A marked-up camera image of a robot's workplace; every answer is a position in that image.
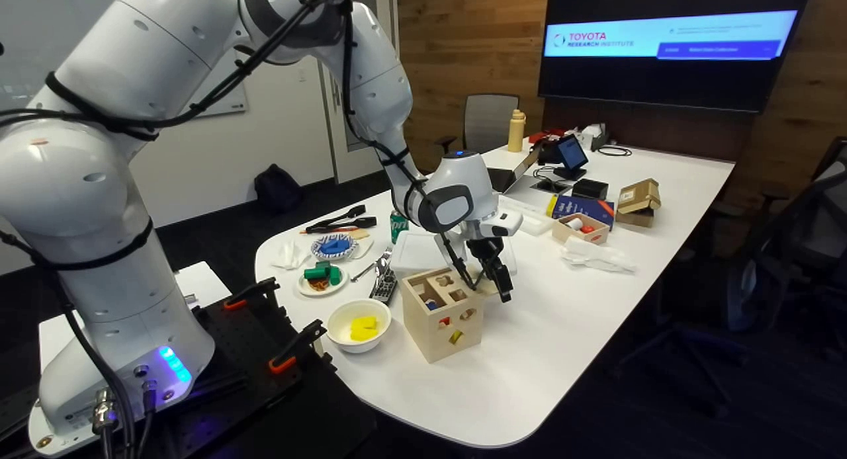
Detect grey office chair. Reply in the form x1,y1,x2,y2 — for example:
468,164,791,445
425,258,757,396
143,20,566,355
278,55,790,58
435,93,521,157

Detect wooden toy box lid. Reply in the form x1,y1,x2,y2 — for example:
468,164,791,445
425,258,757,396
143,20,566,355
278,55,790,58
401,267,501,314

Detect black and orange clamp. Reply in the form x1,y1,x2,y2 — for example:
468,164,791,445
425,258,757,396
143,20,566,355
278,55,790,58
223,278,281,312
268,319,328,374

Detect blue patterned plate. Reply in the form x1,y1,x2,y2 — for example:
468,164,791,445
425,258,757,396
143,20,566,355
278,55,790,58
310,235,359,263

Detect white plastic bag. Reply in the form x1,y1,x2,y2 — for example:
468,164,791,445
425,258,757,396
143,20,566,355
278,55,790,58
560,237,637,274

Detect wooden toy box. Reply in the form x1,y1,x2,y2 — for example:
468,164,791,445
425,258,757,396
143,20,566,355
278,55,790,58
400,267,501,364

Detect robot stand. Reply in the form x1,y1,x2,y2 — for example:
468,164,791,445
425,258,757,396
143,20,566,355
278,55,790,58
0,261,379,459

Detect small white plate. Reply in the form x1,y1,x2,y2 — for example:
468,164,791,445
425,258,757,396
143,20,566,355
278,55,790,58
296,264,349,298

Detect wooden tray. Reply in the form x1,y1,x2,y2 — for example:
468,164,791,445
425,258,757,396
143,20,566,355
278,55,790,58
552,212,611,246

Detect black tongs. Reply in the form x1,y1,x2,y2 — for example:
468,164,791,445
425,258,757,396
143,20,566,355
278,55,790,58
323,204,367,229

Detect black remote control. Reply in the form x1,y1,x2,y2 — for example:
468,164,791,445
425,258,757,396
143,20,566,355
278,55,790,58
369,267,398,306

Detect white tray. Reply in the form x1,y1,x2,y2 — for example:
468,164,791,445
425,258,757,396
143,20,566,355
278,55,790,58
499,197,555,237

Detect silver cutlery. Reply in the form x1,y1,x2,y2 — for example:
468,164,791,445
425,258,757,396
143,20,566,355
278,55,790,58
350,247,395,283

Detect blue box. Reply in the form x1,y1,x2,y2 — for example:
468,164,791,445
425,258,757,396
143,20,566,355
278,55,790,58
546,194,617,231

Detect open cardboard box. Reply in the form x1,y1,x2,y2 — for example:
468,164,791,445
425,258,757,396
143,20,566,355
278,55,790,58
616,178,662,216

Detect black spatula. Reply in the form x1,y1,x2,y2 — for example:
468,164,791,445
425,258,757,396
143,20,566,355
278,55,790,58
305,216,379,235

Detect clear plastic container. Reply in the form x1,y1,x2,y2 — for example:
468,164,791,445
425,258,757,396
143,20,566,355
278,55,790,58
390,230,453,276

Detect black bag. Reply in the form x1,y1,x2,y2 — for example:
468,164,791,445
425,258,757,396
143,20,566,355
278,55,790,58
254,163,305,216

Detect small tablet display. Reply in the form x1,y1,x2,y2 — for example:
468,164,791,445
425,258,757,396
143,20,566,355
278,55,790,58
552,134,590,181

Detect dark office chair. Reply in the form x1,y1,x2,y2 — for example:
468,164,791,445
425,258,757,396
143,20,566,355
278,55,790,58
612,136,847,417

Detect yellow toy blocks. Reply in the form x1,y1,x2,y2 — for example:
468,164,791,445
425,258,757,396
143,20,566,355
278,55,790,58
349,315,379,343

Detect small black box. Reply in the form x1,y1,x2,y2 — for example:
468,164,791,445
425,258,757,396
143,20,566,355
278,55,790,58
572,178,610,201

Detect green toy blocks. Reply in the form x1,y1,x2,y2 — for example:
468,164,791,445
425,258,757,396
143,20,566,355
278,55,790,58
304,261,342,287

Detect large wall screen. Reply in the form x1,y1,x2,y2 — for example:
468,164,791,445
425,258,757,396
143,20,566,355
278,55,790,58
537,0,816,114

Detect laptop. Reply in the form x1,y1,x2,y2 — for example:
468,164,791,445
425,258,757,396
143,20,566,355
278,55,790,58
486,142,545,194

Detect crumpled white napkin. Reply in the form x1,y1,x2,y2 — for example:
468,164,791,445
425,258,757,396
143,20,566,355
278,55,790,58
271,239,311,271

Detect yellow bottle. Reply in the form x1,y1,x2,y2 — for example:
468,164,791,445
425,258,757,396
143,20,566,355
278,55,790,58
507,108,527,153

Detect white bowl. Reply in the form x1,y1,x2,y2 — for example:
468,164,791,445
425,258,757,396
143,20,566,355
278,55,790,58
326,298,392,354

